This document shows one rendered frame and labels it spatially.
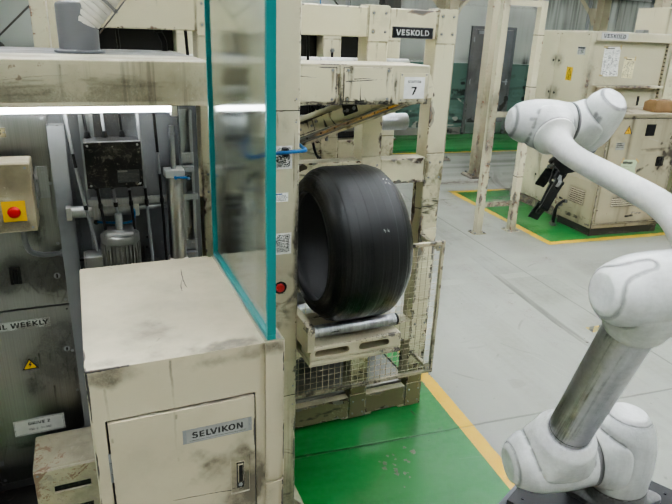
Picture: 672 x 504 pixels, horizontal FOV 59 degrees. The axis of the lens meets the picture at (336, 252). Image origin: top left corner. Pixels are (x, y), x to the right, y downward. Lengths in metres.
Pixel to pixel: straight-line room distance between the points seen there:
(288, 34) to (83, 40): 0.63
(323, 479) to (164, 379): 1.69
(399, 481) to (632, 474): 1.38
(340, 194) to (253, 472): 0.92
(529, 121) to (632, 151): 5.21
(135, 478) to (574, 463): 0.99
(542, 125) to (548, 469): 0.82
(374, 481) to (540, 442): 1.42
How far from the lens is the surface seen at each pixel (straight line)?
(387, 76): 2.32
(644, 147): 6.82
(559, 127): 1.54
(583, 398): 1.43
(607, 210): 6.74
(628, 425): 1.69
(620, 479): 1.73
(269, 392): 1.35
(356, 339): 2.15
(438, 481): 2.92
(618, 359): 1.32
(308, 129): 2.36
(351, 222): 1.90
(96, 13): 2.07
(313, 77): 2.20
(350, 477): 2.89
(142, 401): 1.29
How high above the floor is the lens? 1.89
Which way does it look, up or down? 20 degrees down
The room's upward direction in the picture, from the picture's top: 2 degrees clockwise
